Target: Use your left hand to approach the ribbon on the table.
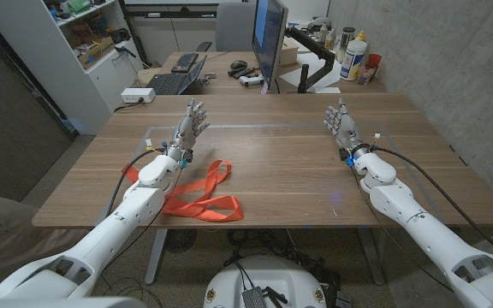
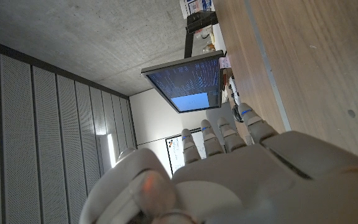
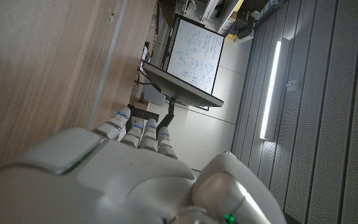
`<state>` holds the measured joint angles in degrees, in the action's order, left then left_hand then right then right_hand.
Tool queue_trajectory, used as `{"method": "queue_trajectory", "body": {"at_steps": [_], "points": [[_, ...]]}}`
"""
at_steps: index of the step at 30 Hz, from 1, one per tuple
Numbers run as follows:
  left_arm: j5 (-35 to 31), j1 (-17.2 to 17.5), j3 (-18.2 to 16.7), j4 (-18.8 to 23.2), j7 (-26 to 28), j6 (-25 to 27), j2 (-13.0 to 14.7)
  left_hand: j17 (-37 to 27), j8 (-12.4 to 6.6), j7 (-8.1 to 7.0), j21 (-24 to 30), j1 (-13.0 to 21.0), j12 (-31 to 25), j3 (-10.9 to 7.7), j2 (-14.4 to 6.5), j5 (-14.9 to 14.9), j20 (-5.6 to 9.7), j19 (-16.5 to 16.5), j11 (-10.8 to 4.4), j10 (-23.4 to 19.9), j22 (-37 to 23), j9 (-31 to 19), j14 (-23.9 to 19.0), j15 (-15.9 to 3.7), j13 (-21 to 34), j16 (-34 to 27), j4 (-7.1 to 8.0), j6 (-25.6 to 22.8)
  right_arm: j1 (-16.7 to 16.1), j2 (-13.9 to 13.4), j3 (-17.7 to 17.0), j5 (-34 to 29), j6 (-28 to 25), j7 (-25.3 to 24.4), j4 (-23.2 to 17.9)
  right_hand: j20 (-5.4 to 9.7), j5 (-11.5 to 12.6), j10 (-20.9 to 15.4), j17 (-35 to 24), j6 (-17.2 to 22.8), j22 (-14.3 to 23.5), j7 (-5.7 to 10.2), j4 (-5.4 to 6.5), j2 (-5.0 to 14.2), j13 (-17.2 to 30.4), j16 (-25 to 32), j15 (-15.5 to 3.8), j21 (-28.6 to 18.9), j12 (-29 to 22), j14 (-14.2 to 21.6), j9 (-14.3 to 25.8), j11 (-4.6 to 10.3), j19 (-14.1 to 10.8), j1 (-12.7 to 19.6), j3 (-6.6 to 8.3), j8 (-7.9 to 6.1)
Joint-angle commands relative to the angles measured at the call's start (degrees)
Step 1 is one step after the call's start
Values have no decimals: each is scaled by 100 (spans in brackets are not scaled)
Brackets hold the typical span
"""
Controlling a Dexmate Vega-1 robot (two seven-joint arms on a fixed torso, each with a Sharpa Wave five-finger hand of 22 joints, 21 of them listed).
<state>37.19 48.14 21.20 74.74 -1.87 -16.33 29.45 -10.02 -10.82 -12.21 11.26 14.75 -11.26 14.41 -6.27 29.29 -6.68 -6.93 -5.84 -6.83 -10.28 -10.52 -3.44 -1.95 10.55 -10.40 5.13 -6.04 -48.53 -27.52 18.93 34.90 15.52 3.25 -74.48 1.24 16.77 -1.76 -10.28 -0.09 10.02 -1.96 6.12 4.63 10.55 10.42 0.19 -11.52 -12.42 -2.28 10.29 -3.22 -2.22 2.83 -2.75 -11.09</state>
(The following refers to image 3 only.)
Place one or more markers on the small beige cardboard box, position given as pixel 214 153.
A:
pixel 141 103

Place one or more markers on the long ceiling light bar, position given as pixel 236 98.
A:
pixel 270 90

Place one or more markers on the white shelf unit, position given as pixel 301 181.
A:
pixel 210 12

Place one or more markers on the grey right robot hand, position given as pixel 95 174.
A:
pixel 129 183

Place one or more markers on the black-framed whiteboard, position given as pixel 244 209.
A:
pixel 194 53

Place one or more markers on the grey ceiling sensor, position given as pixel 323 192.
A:
pixel 293 85

